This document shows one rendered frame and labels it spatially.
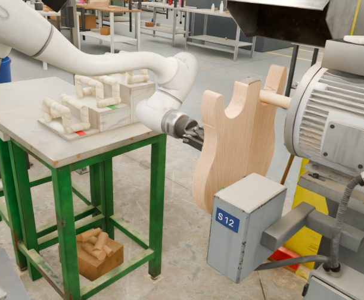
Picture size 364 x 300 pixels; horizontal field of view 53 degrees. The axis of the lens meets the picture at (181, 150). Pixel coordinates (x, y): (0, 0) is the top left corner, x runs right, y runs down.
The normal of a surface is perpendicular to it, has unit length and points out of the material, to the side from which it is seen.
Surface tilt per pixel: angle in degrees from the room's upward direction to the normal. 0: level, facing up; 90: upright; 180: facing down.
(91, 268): 90
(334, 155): 90
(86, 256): 0
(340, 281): 0
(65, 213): 90
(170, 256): 0
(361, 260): 90
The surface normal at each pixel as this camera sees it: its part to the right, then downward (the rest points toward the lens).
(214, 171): 0.72, 0.36
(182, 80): 0.54, 0.28
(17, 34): 0.39, 0.62
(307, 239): -0.70, 0.27
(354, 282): 0.06, -0.90
